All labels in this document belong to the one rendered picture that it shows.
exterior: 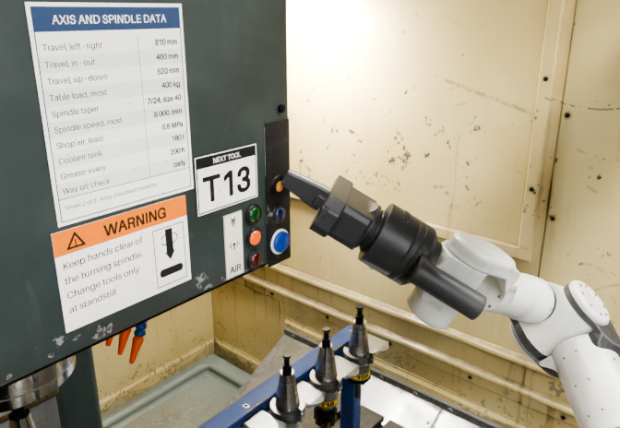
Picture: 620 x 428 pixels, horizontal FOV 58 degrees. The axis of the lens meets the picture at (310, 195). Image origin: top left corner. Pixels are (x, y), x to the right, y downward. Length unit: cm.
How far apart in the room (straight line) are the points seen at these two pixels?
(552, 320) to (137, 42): 70
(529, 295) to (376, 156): 75
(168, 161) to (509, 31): 88
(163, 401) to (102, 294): 158
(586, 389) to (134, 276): 63
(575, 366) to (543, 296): 11
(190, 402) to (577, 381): 151
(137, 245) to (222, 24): 26
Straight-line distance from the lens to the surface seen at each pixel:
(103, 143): 58
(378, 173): 152
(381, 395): 175
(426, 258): 72
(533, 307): 90
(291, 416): 106
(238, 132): 69
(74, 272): 60
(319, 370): 112
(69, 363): 82
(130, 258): 63
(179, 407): 215
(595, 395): 91
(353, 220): 71
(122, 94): 59
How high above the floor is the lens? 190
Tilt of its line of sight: 18 degrees down
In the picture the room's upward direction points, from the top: straight up
